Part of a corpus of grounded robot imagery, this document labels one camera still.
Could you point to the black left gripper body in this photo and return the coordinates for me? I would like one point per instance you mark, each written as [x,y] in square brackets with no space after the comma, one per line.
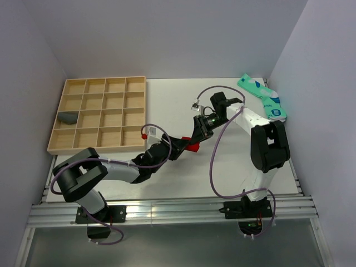
[173,154]

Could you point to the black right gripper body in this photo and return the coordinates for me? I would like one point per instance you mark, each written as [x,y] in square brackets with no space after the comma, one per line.
[206,125]

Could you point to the red Santa sock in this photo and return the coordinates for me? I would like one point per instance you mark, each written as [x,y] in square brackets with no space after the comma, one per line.
[191,147]

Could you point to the grey sock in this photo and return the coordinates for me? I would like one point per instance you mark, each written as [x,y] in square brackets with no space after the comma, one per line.
[69,118]

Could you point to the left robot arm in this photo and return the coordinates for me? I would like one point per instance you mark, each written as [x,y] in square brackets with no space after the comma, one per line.
[78,176]

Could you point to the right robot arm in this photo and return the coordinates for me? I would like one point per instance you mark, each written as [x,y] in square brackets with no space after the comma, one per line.
[269,148]

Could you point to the wooden compartment tray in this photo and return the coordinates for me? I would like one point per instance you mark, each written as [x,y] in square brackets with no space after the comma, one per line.
[111,112]

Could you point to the mint green patterned sock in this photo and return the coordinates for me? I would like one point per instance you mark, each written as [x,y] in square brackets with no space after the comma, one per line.
[269,98]

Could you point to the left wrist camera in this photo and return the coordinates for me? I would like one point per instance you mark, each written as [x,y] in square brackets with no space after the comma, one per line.
[149,136]

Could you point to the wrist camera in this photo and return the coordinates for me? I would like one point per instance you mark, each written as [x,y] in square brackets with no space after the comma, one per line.
[149,136]
[198,108]

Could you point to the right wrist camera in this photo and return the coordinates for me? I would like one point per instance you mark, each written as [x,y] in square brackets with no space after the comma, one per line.
[198,108]

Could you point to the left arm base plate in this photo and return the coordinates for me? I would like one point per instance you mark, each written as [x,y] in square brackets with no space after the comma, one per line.
[110,214]

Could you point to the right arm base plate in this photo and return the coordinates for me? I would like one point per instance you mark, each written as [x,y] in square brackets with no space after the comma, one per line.
[246,209]

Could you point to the aluminium frame rail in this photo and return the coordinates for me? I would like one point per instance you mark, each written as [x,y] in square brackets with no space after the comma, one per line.
[154,212]

